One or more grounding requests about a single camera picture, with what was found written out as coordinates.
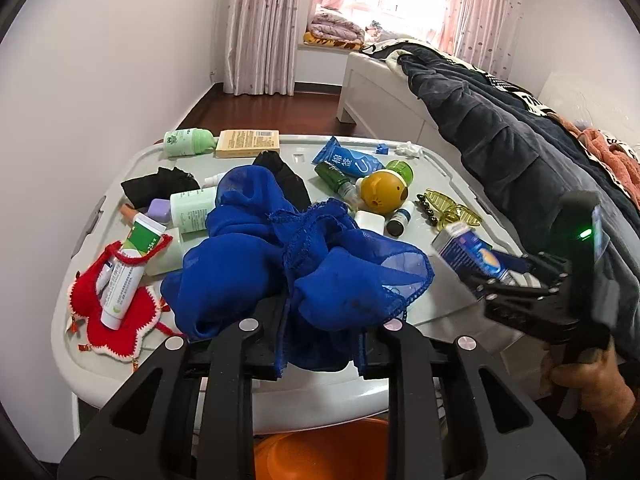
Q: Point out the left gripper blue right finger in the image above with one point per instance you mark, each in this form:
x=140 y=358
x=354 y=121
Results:
x=367 y=356

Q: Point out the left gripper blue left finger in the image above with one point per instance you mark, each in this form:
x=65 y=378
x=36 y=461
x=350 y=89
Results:
x=273 y=313

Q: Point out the blue sheer cloth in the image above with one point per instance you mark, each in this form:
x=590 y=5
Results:
x=338 y=279

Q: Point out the blue white medicine box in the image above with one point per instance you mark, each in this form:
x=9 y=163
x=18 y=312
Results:
x=466 y=253

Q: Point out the yellow-green hair claw clip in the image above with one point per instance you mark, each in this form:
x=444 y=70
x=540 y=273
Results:
x=448 y=211

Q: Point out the dark green toner bottle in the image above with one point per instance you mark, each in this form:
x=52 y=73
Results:
x=339 y=184

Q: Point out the black sock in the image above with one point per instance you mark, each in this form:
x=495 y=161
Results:
x=292 y=186
x=159 y=186

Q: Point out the small purple case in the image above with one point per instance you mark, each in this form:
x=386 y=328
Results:
x=159 y=210

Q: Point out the pale green cream jar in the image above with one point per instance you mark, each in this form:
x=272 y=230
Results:
x=170 y=258

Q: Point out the person's right hand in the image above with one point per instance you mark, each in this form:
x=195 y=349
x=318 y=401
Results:
x=603 y=391

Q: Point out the small dark dropper bottle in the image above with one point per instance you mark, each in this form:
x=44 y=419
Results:
x=399 y=220

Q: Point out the red crochet bib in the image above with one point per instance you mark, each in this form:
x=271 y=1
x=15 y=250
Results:
x=143 y=315

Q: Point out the coral pink blanket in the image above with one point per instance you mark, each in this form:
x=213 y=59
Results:
x=618 y=159

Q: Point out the black bead hair clip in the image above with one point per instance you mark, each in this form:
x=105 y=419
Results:
x=427 y=209

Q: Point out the yellow bear toy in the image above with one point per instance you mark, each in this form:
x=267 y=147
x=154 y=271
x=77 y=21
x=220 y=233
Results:
x=382 y=192

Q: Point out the white green ointment tube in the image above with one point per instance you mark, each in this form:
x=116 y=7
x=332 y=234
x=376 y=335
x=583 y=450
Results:
x=128 y=268

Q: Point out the light green lotion bottle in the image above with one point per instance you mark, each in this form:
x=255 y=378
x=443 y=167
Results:
x=190 y=209

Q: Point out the green round bottle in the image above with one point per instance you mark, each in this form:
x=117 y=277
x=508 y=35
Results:
x=403 y=169

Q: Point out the blue cotton swab packet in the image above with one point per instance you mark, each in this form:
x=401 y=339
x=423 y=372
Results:
x=352 y=163

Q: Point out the clear spray bottle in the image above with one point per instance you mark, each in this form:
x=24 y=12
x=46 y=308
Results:
x=213 y=181

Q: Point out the small blue toy brick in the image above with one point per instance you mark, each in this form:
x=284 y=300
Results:
x=382 y=149

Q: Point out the crumpled white tissue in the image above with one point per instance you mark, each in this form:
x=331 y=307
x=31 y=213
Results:
x=408 y=150

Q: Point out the peach lip balm stick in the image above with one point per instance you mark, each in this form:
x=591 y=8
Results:
x=128 y=213

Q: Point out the beige book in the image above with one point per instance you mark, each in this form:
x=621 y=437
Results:
x=239 y=143

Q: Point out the green plush-cap bottle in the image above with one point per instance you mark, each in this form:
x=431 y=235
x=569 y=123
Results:
x=188 y=142

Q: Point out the black white patterned bedsheet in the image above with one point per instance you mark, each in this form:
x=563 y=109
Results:
x=570 y=96

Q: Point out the right pink curtain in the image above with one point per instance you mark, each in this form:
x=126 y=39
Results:
x=487 y=34

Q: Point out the pink curtain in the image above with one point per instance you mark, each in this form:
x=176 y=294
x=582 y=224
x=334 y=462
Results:
x=487 y=34
x=261 y=47

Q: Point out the folded pink quilt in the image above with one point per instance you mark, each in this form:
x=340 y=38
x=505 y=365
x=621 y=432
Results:
x=332 y=30

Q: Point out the left pink curtain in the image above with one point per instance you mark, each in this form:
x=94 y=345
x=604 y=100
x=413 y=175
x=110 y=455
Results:
x=261 y=47

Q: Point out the white bed frame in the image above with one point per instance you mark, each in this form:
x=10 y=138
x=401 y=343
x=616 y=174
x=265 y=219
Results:
x=379 y=102

